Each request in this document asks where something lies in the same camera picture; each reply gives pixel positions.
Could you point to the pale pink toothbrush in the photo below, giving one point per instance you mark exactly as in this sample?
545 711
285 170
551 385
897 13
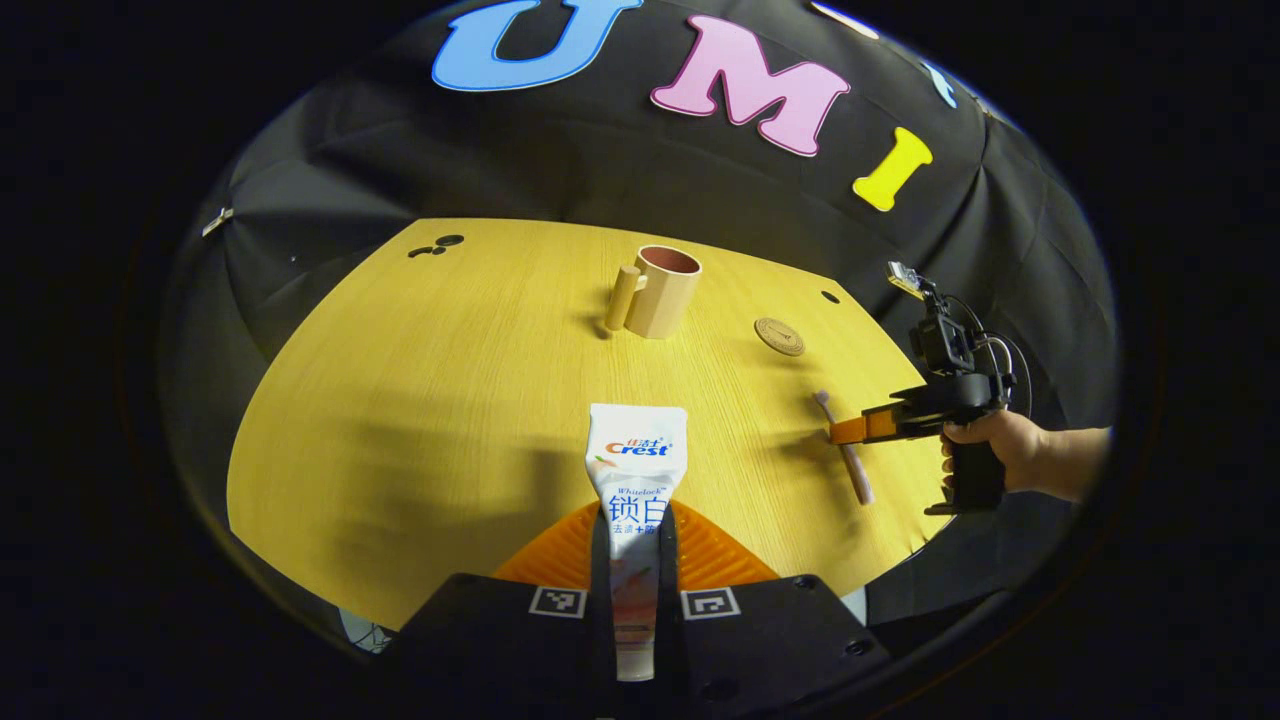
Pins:
852 465

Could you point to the black backdrop cloth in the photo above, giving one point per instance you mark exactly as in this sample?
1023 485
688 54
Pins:
560 160

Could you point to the white toothpaste tube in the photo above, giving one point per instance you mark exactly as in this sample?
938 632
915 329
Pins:
637 470

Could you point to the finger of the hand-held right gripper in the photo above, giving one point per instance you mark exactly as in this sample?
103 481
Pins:
880 425

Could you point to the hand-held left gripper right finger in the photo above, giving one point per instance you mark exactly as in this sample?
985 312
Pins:
760 640

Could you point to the round brown coaster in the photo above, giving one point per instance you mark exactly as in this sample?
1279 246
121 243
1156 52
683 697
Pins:
779 336

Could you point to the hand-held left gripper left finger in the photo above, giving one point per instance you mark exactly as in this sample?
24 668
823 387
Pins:
500 640

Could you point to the white cloth clip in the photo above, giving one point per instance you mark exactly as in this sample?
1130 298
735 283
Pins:
217 221

